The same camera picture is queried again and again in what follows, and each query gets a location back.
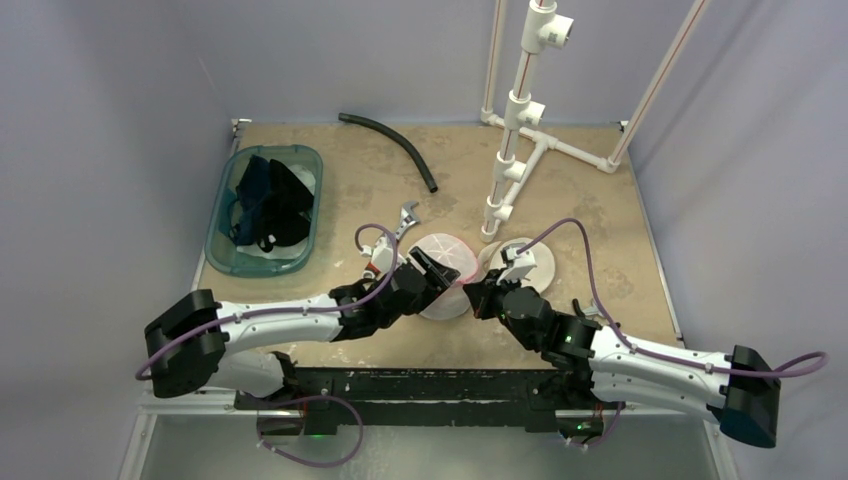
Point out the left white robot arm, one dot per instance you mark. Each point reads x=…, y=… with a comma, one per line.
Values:
x=200, y=341

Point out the white PVC pipe rack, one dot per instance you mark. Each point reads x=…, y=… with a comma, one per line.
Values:
x=522, y=144

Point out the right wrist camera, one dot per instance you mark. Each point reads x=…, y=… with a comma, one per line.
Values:
x=518, y=260

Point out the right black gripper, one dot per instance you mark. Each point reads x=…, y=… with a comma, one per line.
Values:
x=489, y=292

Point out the white cloth garment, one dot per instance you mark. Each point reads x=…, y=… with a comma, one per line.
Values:
x=285, y=253

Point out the teal plastic bin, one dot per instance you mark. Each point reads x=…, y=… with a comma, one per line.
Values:
x=220, y=251

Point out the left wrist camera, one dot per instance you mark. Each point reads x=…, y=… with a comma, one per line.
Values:
x=380, y=256

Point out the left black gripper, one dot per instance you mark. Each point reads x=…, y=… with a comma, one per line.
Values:
x=440, y=276

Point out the red handled adjustable wrench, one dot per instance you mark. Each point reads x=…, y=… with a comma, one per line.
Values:
x=408, y=218

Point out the black handled pliers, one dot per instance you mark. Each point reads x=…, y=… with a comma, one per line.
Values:
x=585, y=311

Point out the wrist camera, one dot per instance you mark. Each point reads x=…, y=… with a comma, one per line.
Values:
x=518, y=260
x=380, y=256

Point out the black bra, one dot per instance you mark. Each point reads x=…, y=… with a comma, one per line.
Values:
x=287, y=213

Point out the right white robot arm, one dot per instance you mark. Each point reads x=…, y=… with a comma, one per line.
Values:
x=738, y=391

